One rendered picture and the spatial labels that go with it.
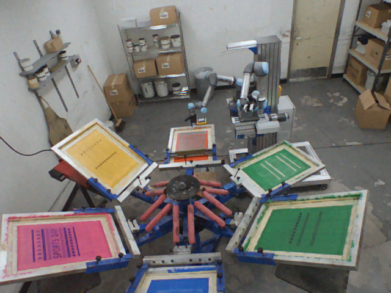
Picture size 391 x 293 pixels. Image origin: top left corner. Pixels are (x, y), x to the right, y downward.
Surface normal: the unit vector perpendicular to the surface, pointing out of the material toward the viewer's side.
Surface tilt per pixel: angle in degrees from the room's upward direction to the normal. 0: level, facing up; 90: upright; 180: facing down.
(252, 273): 0
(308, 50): 90
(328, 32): 90
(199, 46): 90
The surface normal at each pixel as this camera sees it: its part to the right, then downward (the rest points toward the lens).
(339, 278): -0.12, -0.79
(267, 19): -0.02, 0.61
